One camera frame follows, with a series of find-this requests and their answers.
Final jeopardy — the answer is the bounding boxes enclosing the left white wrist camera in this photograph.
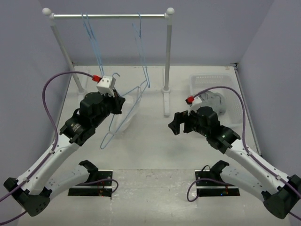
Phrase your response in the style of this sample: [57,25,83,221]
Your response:
[96,76,116,97]

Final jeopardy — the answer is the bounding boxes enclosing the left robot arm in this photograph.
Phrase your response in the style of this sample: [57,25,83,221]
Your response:
[4,91,126,217]

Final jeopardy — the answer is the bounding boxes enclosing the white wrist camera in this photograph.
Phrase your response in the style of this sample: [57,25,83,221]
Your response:
[96,76,116,97]
[185,96,203,114]

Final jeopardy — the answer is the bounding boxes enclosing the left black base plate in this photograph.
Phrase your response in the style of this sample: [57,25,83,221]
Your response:
[68,169,113,197]

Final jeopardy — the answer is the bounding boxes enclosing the blue hanger with top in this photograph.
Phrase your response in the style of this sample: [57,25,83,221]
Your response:
[100,72,150,149]

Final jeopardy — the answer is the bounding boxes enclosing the white tank top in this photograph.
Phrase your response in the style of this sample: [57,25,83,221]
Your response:
[110,94,140,135]

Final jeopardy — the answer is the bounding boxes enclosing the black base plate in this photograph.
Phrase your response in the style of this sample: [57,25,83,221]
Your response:
[195,165,240,197]
[68,169,113,197]

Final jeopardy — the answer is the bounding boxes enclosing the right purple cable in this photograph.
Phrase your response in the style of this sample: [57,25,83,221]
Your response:
[187,86,301,219]

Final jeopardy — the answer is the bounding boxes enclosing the blue hanger right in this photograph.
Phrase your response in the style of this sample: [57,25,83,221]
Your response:
[132,13,150,88]

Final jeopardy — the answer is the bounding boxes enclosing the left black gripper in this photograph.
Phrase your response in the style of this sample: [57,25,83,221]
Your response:
[92,88,125,127]

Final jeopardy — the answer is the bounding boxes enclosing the white plastic basket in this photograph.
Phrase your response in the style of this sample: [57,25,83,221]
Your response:
[190,73,243,128]

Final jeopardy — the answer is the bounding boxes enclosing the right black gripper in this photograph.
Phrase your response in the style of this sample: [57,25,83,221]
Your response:
[169,105,210,137]

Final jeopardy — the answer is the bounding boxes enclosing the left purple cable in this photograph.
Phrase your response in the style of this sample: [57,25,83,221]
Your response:
[0,71,118,224]

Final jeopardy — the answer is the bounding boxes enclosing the white clothes rack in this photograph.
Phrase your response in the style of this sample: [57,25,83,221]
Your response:
[42,8,174,117]

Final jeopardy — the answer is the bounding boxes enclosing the purple cable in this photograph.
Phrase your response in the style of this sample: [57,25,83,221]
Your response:
[0,71,118,224]
[187,86,301,219]

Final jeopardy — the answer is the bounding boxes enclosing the grey clothes in basket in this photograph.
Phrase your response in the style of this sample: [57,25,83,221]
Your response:
[199,91,226,115]

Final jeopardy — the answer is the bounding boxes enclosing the blue hanger far left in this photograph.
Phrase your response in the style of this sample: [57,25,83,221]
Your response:
[81,11,105,78]

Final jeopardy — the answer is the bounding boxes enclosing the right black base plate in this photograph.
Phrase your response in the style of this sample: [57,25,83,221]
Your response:
[195,165,240,197]

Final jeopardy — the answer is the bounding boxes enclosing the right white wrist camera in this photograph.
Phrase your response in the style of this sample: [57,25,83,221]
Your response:
[185,96,203,114]

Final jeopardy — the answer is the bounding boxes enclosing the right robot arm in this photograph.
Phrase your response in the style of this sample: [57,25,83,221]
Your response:
[168,107,301,219]

